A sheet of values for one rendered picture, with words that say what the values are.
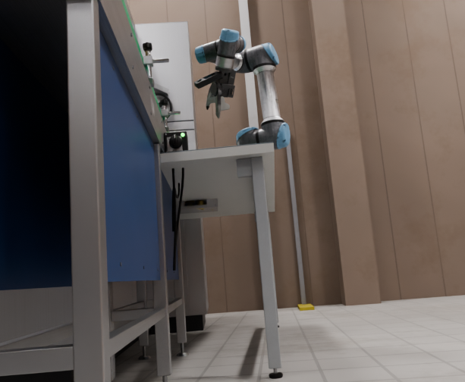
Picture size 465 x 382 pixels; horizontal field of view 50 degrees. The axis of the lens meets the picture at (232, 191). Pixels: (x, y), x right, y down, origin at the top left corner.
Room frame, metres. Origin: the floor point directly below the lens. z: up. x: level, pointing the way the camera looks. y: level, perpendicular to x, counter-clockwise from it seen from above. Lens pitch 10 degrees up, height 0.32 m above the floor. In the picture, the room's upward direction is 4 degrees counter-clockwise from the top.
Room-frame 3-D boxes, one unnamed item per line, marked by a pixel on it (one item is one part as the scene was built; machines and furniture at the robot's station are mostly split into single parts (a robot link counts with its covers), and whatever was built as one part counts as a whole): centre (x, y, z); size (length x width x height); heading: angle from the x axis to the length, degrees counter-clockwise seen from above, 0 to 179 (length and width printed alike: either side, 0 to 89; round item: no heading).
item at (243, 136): (2.38, -0.11, 0.97); 0.13 x 0.12 x 0.14; 68
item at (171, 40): (3.58, 0.42, 1.69); 0.70 x 0.37 x 0.89; 3
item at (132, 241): (1.52, 0.32, 0.54); 1.59 x 0.18 x 0.43; 3
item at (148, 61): (1.34, 0.19, 0.94); 0.07 x 0.04 x 0.13; 93
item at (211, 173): (2.42, 0.55, 0.73); 1.58 x 1.52 x 0.04; 176
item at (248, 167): (2.37, -0.12, 0.36); 1.51 x 0.09 x 0.71; 176
